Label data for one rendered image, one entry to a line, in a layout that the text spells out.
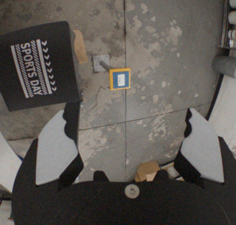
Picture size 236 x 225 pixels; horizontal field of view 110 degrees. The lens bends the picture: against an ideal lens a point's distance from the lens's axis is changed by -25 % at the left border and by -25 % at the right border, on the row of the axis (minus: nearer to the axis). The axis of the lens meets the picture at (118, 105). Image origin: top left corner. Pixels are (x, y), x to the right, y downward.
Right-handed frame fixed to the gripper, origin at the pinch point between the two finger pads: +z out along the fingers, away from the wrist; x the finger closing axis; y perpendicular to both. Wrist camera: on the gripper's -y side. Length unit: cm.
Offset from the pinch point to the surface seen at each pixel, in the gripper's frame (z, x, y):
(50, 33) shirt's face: 45, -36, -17
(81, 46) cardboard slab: 138, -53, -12
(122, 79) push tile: 54, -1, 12
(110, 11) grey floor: 151, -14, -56
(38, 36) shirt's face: 43, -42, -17
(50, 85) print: 44, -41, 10
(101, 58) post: 146, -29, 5
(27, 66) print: 41, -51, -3
